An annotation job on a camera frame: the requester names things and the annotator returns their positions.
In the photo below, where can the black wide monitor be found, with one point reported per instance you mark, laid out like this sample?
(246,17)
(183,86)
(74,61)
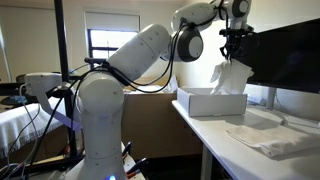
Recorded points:
(286,56)

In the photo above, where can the black vertical pole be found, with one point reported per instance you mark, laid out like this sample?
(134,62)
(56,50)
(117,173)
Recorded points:
(60,33)

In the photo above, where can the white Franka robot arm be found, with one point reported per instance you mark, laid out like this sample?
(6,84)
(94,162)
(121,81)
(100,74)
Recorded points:
(100,110)

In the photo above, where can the white desk leg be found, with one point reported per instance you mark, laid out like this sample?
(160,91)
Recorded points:
(206,163)

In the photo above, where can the brown cardboard box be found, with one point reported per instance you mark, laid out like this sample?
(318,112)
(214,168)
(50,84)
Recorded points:
(156,126)

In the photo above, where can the white articulated device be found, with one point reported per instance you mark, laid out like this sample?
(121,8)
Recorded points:
(41,83)

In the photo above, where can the black camera on pole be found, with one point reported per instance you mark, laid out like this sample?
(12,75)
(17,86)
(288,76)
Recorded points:
(95,61)

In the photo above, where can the flat folded white cloth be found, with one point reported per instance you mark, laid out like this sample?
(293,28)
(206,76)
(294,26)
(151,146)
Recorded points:
(276,138)

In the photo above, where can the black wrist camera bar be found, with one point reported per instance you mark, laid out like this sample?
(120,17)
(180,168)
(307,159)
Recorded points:
(233,31)

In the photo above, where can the white lace tablecloth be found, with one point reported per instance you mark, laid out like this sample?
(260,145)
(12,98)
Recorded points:
(16,123)

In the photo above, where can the white cardboard box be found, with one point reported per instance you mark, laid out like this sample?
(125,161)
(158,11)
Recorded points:
(213,105)

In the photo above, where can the grey monitor stand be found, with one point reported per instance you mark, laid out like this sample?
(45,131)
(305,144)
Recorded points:
(270,98)

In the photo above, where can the small blue item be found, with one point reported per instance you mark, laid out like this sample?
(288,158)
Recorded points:
(18,100)

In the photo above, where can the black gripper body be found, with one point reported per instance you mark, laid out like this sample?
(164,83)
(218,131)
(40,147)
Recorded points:
(235,41)

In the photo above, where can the black framed window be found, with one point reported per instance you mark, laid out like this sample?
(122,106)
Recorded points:
(106,41)

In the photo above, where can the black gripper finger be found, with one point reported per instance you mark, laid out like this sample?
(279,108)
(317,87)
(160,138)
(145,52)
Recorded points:
(236,54)
(226,52)

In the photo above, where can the white roller blind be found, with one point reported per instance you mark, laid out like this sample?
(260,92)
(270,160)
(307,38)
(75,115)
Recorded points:
(111,21)

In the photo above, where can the white cloth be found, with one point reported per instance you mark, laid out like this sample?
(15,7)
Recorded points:
(276,138)
(231,78)

